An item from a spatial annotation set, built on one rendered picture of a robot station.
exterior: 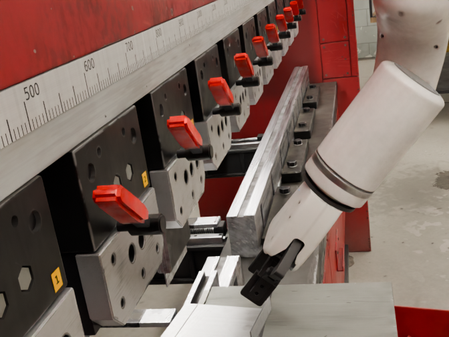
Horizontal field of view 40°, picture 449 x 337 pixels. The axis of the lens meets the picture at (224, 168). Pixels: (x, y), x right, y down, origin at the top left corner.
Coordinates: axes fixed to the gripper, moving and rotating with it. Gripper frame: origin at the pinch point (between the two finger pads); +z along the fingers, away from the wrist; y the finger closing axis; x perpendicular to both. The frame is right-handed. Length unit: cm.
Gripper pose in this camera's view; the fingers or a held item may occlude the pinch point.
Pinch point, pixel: (260, 277)
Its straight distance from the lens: 82.2
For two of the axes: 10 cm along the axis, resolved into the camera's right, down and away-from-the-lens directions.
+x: 8.3, 5.6, 0.3
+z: -5.2, 7.6, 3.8
